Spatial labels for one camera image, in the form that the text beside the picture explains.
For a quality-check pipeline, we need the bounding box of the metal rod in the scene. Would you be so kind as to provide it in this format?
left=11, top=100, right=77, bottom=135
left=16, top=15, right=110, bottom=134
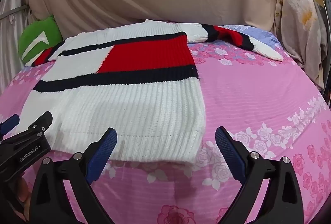
left=0, top=5, right=28, bottom=21

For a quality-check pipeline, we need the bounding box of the pink floral bed sheet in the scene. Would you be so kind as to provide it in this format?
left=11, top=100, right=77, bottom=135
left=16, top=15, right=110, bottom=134
left=0, top=24, right=331, bottom=224

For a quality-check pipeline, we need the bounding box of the white red navy knit sweater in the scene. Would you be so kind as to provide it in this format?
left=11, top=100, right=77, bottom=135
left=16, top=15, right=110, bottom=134
left=20, top=19, right=284, bottom=163

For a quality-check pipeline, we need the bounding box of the white satin curtain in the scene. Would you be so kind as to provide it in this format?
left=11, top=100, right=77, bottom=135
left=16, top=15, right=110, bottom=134
left=0, top=0, right=33, bottom=92

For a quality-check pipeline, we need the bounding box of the green pillow with white mark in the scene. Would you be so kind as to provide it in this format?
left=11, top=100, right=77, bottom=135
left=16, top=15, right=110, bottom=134
left=18, top=14, right=63, bottom=67

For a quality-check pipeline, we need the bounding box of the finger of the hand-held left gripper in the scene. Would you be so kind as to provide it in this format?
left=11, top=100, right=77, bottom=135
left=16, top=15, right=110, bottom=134
left=0, top=114, right=20, bottom=140
left=2, top=111, right=54, bottom=144

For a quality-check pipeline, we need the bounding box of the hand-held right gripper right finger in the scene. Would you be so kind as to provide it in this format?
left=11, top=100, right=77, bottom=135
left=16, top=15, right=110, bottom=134
left=215, top=126, right=304, bottom=224

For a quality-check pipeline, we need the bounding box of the pale floral hanging cloth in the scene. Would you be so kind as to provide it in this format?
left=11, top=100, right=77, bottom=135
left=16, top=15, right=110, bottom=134
left=277, top=0, right=329, bottom=90

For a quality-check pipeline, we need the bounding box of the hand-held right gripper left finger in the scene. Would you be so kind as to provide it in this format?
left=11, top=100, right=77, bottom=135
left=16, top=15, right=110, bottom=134
left=28, top=127, right=118, bottom=224

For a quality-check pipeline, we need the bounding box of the person's left hand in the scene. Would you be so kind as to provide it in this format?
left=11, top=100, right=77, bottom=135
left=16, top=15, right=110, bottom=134
left=16, top=174, right=30, bottom=214

